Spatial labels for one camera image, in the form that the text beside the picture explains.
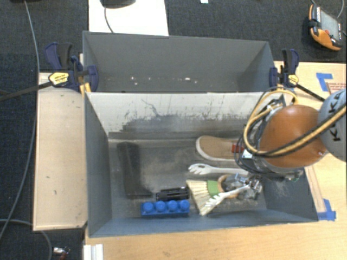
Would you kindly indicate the pale bristle brush, green band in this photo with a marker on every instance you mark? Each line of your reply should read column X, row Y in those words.
column 199, row 195

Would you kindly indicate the grey metal bin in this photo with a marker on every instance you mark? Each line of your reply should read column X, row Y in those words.
column 173, row 61

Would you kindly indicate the dark green flat block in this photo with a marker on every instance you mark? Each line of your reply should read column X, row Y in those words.
column 131, row 169

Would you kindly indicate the pale wood flat board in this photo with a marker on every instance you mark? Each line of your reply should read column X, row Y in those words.
column 61, row 156

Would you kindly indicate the tan shoe with white sole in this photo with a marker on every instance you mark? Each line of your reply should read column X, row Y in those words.
column 217, row 146

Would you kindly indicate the blue four-stud toy brick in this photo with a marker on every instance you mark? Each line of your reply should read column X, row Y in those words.
column 165, row 208

